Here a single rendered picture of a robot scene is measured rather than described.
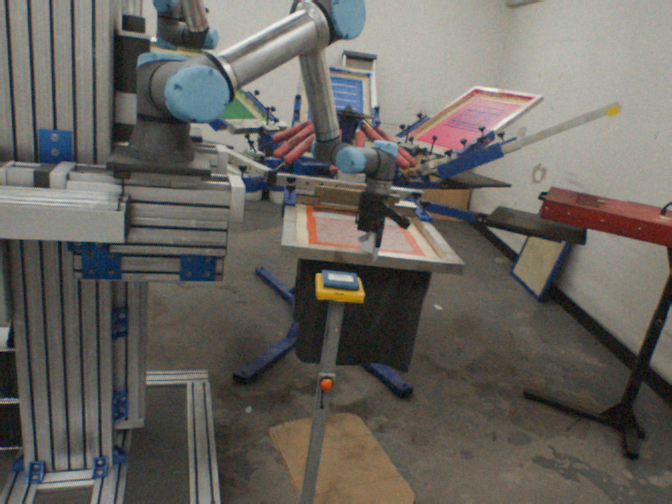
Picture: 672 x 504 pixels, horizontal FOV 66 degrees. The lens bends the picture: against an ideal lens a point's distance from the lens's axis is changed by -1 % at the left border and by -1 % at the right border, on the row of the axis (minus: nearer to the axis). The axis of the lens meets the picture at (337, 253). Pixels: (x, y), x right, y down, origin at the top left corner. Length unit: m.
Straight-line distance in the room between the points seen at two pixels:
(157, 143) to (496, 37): 5.67
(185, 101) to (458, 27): 5.55
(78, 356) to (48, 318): 0.14
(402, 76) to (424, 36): 0.49
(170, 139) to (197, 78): 0.20
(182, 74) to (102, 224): 0.35
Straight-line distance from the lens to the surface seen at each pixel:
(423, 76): 6.40
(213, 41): 2.01
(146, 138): 1.27
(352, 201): 2.16
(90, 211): 1.18
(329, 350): 1.52
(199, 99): 1.13
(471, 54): 6.54
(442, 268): 1.68
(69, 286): 1.59
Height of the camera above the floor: 1.50
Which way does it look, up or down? 19 degrees down
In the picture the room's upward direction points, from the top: 8 degrees clockwise
